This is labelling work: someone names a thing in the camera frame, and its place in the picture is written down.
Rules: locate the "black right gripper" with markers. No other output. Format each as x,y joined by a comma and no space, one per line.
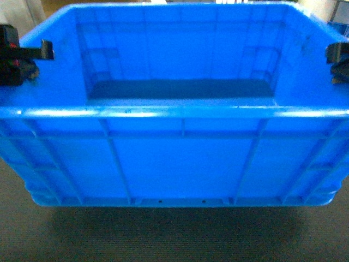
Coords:
335,53

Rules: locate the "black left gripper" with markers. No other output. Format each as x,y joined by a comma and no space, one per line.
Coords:
17,63

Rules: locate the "large blue plastic crate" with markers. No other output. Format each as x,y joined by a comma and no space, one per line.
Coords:
179,105

